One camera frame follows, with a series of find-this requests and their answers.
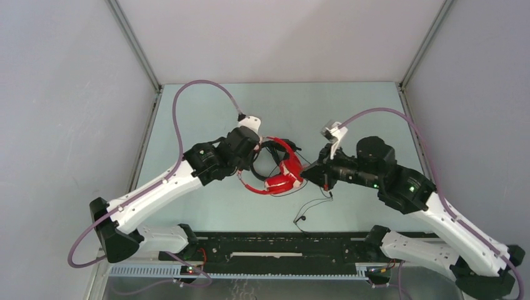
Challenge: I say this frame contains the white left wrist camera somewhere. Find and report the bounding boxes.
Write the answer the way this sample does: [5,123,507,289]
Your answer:
[237,114,262,139]

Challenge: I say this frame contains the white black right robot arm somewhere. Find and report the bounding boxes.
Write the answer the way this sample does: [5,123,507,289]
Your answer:
[301,136,525,299]

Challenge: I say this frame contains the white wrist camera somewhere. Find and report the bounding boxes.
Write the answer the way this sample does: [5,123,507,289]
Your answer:
[321,120,348,160]
[237,114,262,139]

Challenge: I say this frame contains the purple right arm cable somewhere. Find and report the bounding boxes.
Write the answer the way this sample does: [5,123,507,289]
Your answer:
[337,107,526,300]

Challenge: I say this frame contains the red white headphones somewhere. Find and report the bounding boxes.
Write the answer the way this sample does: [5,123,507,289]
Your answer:
[237,136,303,196]

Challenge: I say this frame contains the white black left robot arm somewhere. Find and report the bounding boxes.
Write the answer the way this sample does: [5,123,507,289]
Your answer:
[89,125,261,263]

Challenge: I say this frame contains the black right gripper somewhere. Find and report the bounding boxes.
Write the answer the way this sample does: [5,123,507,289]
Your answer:
[299,142,380,191]

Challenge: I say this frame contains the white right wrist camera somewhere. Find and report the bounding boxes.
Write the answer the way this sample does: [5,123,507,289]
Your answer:
[321,120,348,160]

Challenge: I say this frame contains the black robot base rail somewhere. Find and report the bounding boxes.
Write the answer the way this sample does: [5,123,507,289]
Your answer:
[111,231,398,280]

